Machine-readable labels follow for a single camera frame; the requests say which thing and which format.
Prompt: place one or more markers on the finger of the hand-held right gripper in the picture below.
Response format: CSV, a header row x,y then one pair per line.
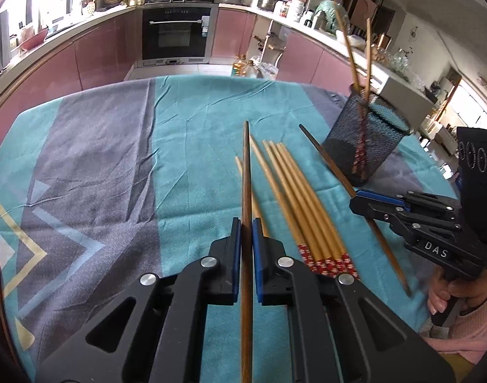
x,y
387,199
379,212

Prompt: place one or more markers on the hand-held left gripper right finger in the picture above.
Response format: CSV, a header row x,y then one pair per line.
x,y
256,255

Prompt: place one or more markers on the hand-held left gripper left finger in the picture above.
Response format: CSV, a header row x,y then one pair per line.
x,y
237,255

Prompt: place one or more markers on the black mesh utensil holder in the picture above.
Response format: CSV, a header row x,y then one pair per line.
x,y
367,147

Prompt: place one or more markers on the bundle of patterned chopsticks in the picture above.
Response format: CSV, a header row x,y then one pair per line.
x,y
303,207

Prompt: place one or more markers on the dark brown wooden chopstick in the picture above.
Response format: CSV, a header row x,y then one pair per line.
x,y
327,166
246,175

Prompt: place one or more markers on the patterned bamboo chopstick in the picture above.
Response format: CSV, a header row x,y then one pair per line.
x,y
368,48
348,54

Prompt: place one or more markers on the person's right forearm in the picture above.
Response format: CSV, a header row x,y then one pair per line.
x,y
475,327

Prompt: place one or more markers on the person's right hand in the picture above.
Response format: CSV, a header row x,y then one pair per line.
x,y
437,297

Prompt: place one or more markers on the teal and grey tablecloth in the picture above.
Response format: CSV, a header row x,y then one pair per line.
x,y
107,167

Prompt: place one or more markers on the clear plastic bag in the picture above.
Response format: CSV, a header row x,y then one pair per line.
x,y
268,71

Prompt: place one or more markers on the cooking oil bottles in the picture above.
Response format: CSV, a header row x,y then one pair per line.
x,y
253,70

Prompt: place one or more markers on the yellow cooking oil bottle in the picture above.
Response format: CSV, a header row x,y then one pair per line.
x,y
241,66

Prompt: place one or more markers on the green plastic bag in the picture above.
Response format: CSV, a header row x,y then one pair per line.
x,y
329,16

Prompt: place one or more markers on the black built-in oven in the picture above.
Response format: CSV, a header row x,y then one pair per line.
x,y
175,36

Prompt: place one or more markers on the steel stock pot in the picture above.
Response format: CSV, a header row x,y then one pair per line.
x,y
269,0

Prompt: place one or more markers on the white oven towel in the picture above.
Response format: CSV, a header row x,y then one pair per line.
x,y
205,24

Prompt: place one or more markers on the pink kitchen base cabinets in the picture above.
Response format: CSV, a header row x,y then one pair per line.
x,y
99,52

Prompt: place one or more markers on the pink bowl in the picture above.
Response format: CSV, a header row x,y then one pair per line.
x,y
32,39

